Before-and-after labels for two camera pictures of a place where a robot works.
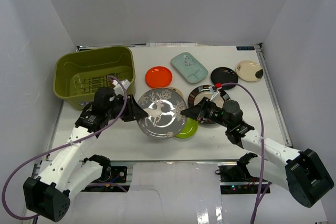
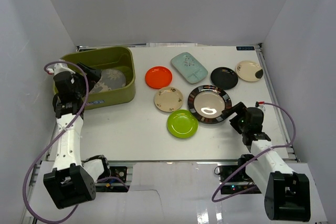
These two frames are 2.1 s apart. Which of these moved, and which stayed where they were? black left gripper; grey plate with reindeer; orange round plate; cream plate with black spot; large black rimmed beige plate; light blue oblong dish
Moved: grey plate with reindeer; black left gripper
Stayed: light blue oblong dish; cream plate with black spot; large black rimmed beige plate; orange round plate
